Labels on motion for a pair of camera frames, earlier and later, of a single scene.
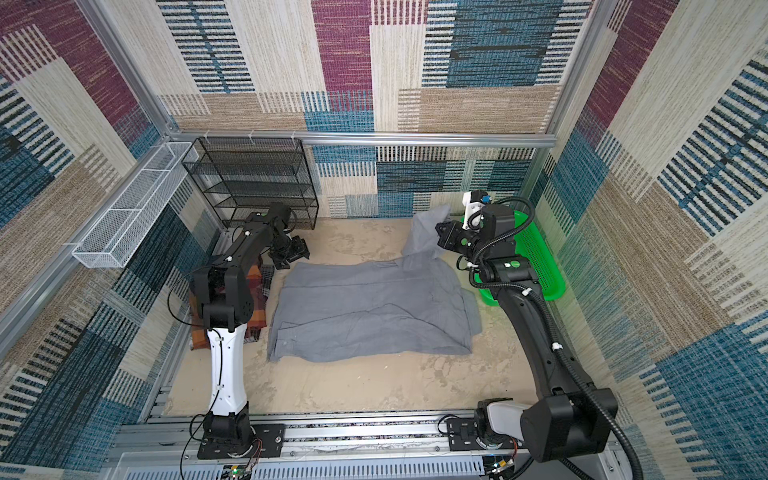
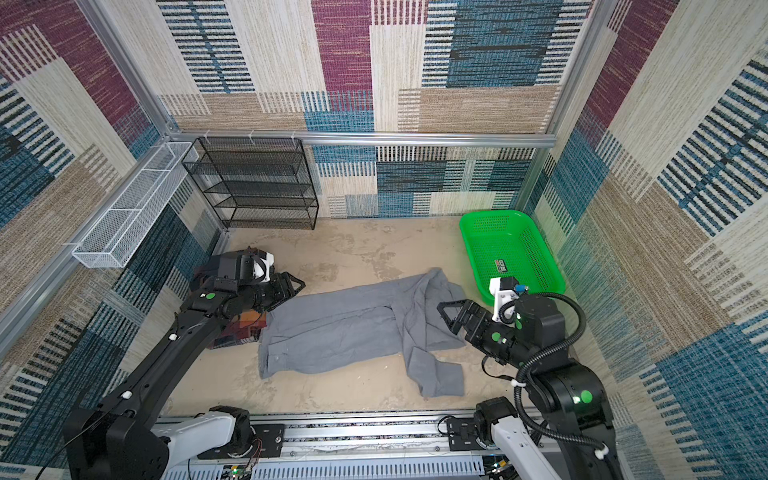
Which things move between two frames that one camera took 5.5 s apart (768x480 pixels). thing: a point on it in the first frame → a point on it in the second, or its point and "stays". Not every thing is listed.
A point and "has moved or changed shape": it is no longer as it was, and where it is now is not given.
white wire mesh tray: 118,234 stays
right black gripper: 448,240 → 481,316
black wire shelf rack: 241,176 stays
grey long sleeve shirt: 403,304 has moved or changed shape
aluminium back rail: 454,140 stays
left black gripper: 301,251 → 284,289
